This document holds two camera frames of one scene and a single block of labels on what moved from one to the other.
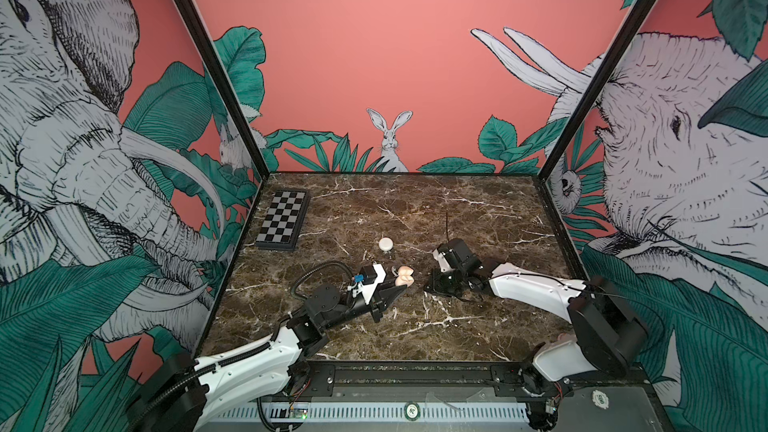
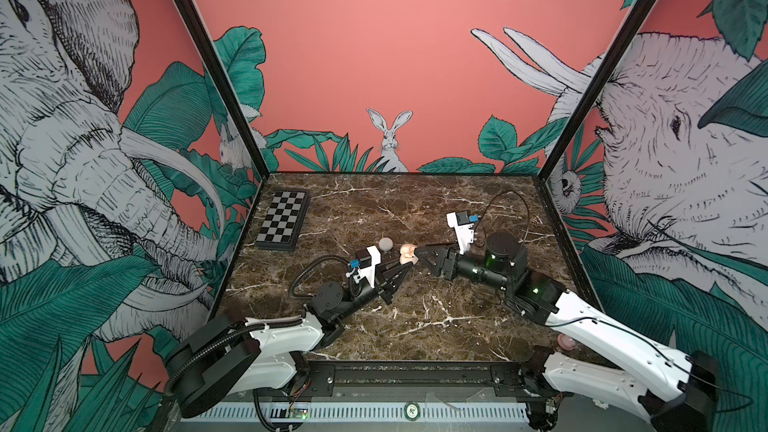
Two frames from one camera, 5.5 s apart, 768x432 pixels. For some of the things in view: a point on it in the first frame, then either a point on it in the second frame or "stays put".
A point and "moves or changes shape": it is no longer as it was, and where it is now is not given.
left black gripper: [384, 299] -> [383, 279]
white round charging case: [385, 244] stays put
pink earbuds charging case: [405, 276] moves or changes shape
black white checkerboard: [283, 221] stays put
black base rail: [414, 379] stays put
